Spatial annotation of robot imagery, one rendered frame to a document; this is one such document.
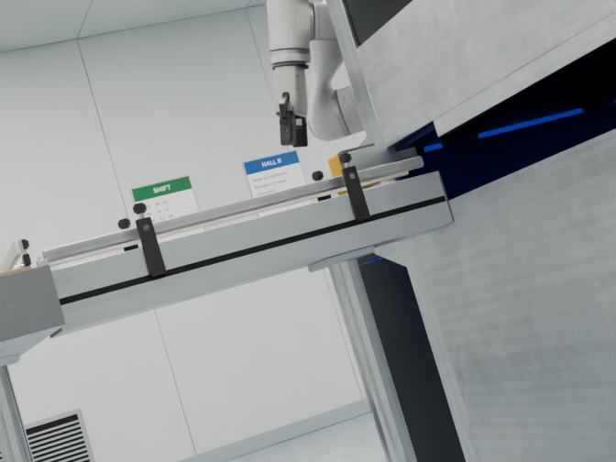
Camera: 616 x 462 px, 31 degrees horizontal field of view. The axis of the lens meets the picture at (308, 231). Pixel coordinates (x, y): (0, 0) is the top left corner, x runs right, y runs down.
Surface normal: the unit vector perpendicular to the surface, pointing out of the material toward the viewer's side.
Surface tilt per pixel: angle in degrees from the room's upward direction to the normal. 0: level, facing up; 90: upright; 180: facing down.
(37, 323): 90
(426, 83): 90
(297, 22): 102
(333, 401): 90
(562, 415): 90
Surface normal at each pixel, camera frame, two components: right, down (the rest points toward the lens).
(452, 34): -0.90, 0.24
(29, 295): 0.33, -0.17
